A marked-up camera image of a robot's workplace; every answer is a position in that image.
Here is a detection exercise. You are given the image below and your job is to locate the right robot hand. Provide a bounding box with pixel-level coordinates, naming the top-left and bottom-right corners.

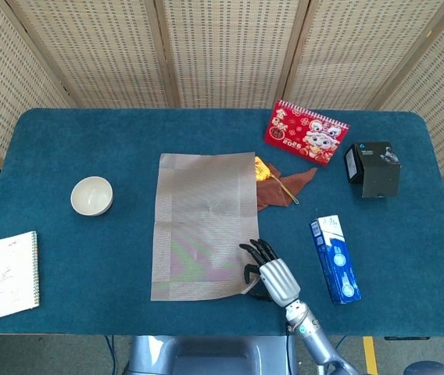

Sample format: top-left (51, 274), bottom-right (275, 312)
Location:
top-left (239, 238), bottom-right (301, 308)

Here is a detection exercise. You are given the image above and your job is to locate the beige woven placemat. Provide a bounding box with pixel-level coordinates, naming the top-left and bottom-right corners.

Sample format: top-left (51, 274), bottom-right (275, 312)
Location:
top-left (150, 152), bottom-right (261, 302)

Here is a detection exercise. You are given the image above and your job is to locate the white bowl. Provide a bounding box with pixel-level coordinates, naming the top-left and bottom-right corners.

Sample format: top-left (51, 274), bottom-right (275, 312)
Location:
top-left (70, 176), bottom-right (114, 217)

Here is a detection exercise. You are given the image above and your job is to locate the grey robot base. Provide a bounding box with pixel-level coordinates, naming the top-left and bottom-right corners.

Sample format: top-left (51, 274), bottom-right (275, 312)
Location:
top-left (127, 334), bottom-right (298, 375)

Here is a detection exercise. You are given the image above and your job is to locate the white spiral notebook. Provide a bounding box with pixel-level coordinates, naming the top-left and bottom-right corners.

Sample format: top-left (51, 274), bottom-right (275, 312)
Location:
top-left (0, 230), bottom-right (41, 323)

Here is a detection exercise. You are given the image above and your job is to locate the blue and white carton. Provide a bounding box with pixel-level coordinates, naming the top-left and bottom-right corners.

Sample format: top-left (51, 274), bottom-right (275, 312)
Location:
top-left (309, 214), bottom-right (362, 305)

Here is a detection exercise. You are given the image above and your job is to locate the brown cloth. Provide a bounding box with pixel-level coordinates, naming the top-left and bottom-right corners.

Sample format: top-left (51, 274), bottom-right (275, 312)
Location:
top-left (256, 163), bottom-right (319, 213)

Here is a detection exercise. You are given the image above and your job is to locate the black cardboard box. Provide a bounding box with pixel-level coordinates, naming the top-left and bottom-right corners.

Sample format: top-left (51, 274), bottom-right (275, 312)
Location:
top-left (343, 141), bottom-right (403, 199)

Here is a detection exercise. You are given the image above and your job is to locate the red desk calendar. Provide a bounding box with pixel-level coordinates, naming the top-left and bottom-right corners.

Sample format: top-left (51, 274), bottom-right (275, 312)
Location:
top-left (263, 99), bottom-right (351, 167)

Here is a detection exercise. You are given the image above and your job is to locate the blue felt table cover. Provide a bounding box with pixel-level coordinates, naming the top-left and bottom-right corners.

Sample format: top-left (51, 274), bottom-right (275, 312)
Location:
top-left (0, 107), bottom-right (444, 338)

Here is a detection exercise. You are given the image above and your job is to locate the woven bamboo folding screen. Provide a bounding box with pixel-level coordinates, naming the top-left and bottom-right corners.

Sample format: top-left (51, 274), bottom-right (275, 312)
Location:
top-left (0, 0), bottom-right (444, 270)

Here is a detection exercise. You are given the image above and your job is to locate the yellow toy with lanyard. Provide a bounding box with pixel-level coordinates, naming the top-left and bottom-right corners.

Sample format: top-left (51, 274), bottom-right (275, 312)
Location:
top-left (253, 155), bottom-right (300, 205)

